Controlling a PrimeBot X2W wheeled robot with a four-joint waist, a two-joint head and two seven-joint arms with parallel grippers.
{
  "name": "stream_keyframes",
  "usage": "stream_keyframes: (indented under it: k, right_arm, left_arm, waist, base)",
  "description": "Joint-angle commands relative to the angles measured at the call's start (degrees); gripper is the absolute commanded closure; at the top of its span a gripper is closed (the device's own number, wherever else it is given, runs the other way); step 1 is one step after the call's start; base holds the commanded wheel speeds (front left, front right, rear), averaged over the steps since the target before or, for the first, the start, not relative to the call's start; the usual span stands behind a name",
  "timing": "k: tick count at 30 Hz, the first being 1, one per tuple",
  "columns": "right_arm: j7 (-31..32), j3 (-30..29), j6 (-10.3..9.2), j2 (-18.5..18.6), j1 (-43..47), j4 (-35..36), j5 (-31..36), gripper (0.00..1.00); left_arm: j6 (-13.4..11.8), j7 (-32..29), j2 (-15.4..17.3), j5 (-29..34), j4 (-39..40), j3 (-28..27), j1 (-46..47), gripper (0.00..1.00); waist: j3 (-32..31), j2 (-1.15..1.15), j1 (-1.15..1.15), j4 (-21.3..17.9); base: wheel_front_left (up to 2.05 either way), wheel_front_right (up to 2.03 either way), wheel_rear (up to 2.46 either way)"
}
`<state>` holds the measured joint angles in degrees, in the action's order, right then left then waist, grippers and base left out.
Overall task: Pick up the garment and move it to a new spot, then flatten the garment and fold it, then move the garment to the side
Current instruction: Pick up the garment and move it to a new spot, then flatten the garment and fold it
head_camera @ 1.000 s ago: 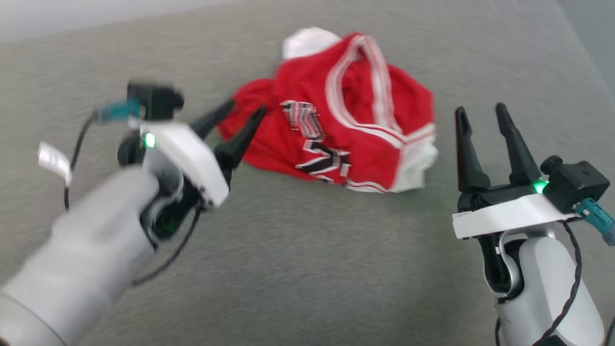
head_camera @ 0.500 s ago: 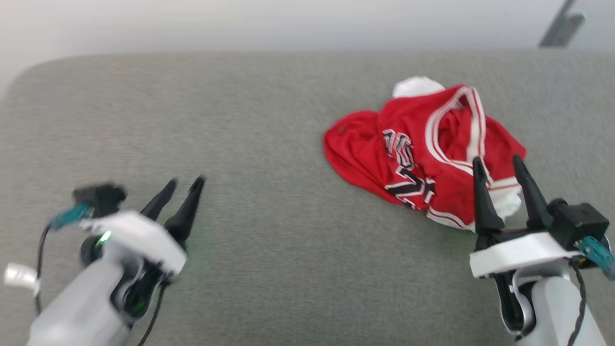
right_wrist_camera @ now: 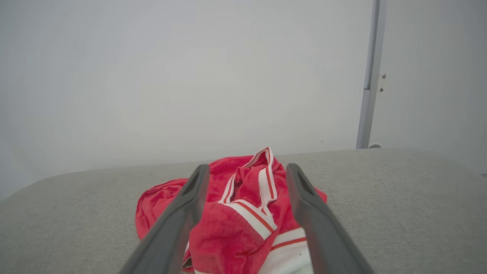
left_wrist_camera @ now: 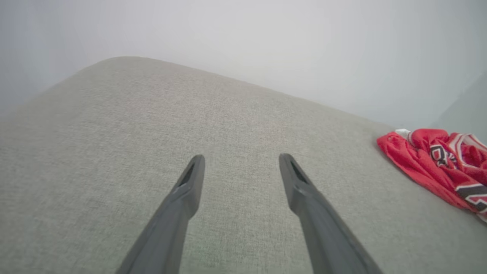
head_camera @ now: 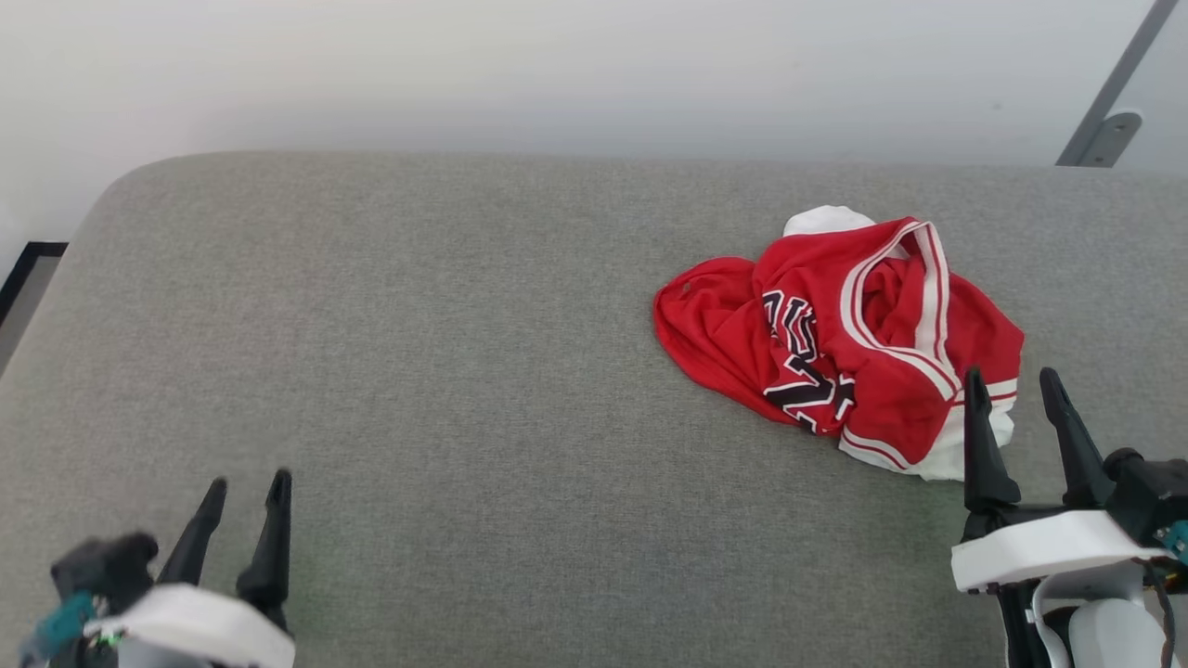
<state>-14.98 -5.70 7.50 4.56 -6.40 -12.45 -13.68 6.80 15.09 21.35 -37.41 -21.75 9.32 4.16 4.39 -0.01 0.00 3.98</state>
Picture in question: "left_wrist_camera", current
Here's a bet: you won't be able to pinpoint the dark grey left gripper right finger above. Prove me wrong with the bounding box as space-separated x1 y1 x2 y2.
279 153 383 274

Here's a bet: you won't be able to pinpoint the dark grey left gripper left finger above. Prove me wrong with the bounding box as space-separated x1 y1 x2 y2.
116 154 206 274

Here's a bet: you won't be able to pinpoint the red jersey shirt white sleeves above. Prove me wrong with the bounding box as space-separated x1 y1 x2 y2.
377 128 487 223

